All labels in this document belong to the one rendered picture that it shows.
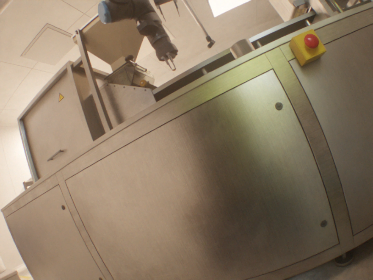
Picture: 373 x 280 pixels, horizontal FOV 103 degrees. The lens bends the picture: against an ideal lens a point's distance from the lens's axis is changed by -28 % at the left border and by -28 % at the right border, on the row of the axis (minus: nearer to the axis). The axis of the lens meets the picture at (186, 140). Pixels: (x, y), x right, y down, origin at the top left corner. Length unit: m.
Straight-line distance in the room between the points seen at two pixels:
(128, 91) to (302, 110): 0.75
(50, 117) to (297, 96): 1.23
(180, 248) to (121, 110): 0.66
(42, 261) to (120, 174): 0.94
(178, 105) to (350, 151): 0.53
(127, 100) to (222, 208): 0.66
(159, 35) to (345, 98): 0.64
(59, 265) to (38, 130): 0.82
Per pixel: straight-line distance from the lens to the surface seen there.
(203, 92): 0.60
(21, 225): 1.50
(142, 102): 0.96
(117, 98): 1.04
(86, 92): 1.16
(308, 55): 0.58
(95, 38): 1.23
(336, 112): 0.64
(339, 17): 0.75
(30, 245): 1.51
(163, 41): 0.78
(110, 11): 0.79
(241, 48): 0.73
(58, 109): 1.26
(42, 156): 1.41
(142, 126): 0.66
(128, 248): 0.83
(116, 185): 0.74
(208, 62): 0.90
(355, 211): 0.72
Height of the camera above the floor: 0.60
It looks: 5 degrees up
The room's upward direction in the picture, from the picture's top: 25 degrees counter-clockwise
